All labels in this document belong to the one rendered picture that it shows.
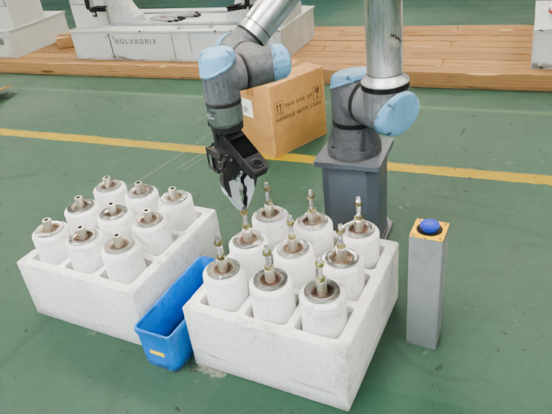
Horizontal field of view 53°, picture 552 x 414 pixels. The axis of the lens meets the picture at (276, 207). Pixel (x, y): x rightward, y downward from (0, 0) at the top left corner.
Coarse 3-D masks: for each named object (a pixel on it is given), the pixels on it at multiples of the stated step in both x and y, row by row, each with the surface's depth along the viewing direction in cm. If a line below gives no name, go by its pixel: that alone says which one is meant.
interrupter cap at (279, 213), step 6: (258, 210) 142; (264, 210) 142; (276, 210) 141; (282, 210) 141; (258, 216) 139; (264, 216) 140; (270, 216) 139; (276, 216) 138; (282, 216) 138; (264, 222) 137; (270, 222) 137
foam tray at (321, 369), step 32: (384, 256) 132; (384, 288) 130; (192, 320) 125; (224, 320) 119; (256, 320) 118; (288, 320) 117; (352, 320) 115; (384, 320) 135; (224, 352) 126; (256, 352) 120; (288, 352) 115; (320, 352) 111; (352, 352) 112; (288, 384) 121; (320, 384) 116; (352, 384) 116
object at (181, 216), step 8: (160, 200) 152; (184, 200) 151; (192, 200) 154; (160, 208) 151; (168, 208) 149; (176, 208) 149; (184, 208) 150; (192, 208) 153; (168, 216) 151; (176, 216) 150; (184, 216) 151; (192, 216) 154; (176, 224) 152; (184, 224) 152
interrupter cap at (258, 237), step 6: (240, 234) 133; (252, 234) 133; (258, 234) 132; (234, 240) 131; (240, 240) 131; (252, 240) 131; (258, 240) 130; (240, 246) 129; (246, 246) 128; (252, 246) 128
